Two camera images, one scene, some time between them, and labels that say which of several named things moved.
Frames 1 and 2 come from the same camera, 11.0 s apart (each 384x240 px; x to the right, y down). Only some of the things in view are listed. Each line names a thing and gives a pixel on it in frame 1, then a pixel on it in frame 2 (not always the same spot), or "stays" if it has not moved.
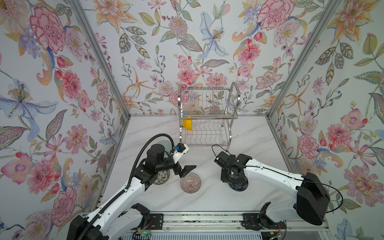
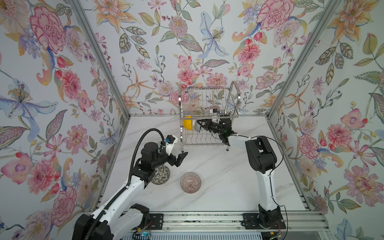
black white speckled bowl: x=162 y=177 stays
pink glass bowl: x=190 y=183 stays
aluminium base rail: x=220 y=221 stays
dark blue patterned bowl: x=240 y=187 -> x=197 y=126
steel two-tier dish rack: x=206 y=115 stays
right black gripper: x=223 y=179 -> x=208 y=125
